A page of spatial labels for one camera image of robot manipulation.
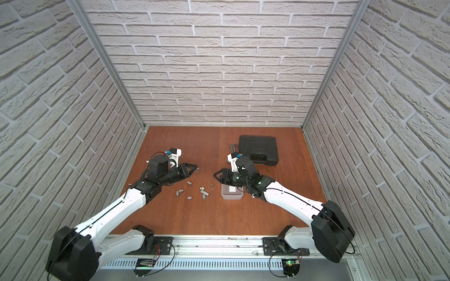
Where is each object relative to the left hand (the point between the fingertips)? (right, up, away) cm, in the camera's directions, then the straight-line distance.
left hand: (199, 164), depth 79 cm
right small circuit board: (+40, -41, -9) cm, 58 cm away
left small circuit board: (-21, -41, -9) cm, 47 cm away
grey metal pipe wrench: (+16, +7, +28) cm, 33 cm away
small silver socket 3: (-12, -15, +11) cm, 22 cm away
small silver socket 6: (+1, -18, +9) cm, 20 cm away
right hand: (+9, -5, -1) cm, 10 cm away
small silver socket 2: (+5, -12, +11) cm, 17 cm away
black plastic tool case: (+34, +6, +22) cm, 41 cm away
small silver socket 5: (-7, -18, +9) cm, 21 cm away
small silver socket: (-8, -12, +13) cm, 19 cm away
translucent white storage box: (+15, -16, +11) cm, 25 cm away
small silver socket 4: (-13, -17, +9) cm, 23 cm away
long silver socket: (+1, -16, +10) cm, 19 cm away
